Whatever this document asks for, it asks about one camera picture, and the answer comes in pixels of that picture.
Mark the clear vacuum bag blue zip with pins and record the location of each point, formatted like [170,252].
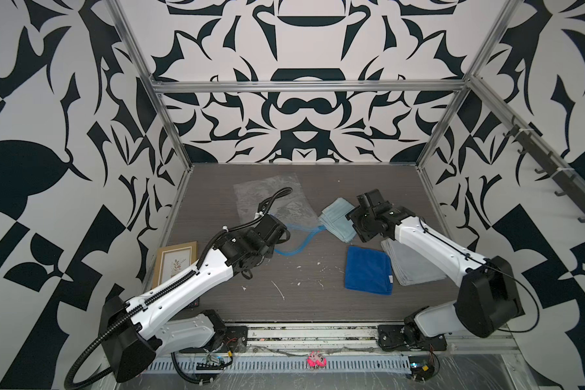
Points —
[293,210]

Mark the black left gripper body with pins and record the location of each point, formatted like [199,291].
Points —
[243,236]

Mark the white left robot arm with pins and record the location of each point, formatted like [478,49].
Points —
[142,328]

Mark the light teal towel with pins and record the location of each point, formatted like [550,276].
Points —
[333,218]

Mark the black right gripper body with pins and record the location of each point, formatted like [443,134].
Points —
[361,223]

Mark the green circuit board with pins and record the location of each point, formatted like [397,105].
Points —
[421,371]

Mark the wooden picture frame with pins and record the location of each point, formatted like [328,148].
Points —
[172,260]

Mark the blue towel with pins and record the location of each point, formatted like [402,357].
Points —
[368,271]

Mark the pink toy on rail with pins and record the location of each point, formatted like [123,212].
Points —
[316,360]

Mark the grey folded towel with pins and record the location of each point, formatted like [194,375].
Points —
[409,266]

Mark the grey wall hook rack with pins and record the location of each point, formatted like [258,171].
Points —
[551,164]

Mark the white slotted cable duct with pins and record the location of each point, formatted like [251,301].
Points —
[393,364]

